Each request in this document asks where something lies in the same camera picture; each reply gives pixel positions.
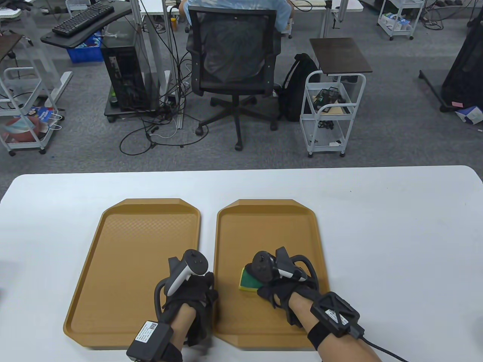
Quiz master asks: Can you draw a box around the black cable bundle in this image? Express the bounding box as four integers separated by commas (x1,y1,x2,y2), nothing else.
312,87,348,113

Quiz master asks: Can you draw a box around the white cart with boxes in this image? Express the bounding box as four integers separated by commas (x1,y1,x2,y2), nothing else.
377,0,425,41

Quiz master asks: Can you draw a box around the white wire rolling cart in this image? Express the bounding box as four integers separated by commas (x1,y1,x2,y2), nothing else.
300,72,367,158

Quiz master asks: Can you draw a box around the blue plastic crate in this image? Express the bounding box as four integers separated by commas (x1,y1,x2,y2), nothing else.
67,32,104,63

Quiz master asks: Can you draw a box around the black rolling computer platform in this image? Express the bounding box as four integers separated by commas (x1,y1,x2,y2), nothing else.
105,96,178,123

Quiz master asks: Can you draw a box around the black curved desk board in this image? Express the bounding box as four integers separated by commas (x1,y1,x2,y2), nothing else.
40,0,132,49

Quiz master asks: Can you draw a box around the dark brown side table top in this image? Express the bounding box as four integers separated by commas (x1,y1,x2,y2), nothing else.
309,37,373,75

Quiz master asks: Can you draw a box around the yellow green sponge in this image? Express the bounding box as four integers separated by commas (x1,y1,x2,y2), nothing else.
238,265,265,293

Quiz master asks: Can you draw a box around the black covered stand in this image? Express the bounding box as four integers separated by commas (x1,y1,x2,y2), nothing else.
419,23,483,113

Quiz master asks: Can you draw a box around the black mesh office chair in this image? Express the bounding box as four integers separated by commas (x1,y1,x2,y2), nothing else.
186,6,283,151

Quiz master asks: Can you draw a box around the black white left hand controller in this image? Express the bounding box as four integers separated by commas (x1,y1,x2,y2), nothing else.
154,249,209,319

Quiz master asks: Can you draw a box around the white blue cardboard box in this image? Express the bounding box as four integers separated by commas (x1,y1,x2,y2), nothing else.
455,106,483,126

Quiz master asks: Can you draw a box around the white desk leg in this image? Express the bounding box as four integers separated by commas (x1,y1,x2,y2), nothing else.
21,8,74,110

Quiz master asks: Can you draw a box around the blue paper bag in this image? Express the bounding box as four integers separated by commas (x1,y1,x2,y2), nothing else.
29,107,63,130

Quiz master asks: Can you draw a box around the person's right hand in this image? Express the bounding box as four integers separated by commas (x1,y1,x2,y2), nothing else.
257,277,322,329

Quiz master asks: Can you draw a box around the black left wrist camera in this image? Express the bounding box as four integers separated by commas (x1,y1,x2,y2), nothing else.
126,321,183,362

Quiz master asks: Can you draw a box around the black keyboard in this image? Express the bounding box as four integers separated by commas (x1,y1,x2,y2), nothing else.
52,3,115,37

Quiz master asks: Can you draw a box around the black computer tower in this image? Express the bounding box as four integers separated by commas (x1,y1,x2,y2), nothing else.
101,36,161,112

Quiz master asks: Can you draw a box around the person's right forearm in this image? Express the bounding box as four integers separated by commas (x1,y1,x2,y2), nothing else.
289,292,381,362

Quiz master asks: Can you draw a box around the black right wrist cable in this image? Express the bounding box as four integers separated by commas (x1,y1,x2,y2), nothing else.
358,334,410,362

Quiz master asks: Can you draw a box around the white cart with bags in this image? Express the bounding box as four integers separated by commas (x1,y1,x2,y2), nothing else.
0,67,63,156

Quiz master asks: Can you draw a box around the black white right hand controller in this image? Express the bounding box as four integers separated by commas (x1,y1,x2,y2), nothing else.
252,247,319,283

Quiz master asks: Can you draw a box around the reddish brown bag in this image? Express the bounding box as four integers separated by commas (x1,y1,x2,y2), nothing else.
2,115,49,144

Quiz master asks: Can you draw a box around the person's left hand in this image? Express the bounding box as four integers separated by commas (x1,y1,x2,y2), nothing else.
162,271,219,347

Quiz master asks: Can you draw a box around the black backpack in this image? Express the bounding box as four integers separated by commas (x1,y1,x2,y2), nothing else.
278,53,321,122

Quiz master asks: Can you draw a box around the tangle of black floor cables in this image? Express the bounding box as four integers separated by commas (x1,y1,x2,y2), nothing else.
120,49,210,156

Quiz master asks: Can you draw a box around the brown plastic food tray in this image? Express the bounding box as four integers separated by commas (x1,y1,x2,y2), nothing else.
210,199,337,349
63,198,202,349

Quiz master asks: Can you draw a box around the black white hand controller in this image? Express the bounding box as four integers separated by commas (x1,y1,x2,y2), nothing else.
252,247,319,283
154,249,209,319

